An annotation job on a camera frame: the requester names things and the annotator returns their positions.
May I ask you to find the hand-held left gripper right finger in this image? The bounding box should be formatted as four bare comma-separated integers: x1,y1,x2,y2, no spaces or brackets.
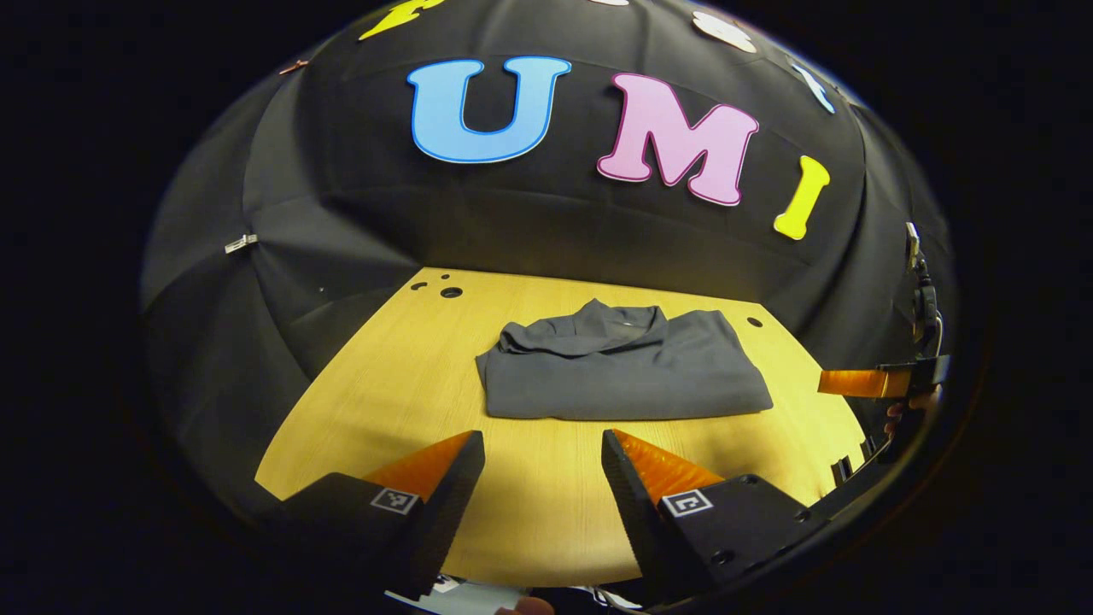
600,427,827,606

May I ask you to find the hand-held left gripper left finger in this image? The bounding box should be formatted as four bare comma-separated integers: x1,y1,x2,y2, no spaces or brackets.
260,429,486,601

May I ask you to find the grey collared shirt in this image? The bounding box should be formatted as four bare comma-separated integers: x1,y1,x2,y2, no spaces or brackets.
475,298,774,421

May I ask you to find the black backdrop cloth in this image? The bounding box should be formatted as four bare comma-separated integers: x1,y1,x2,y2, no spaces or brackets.
139,0,956,445

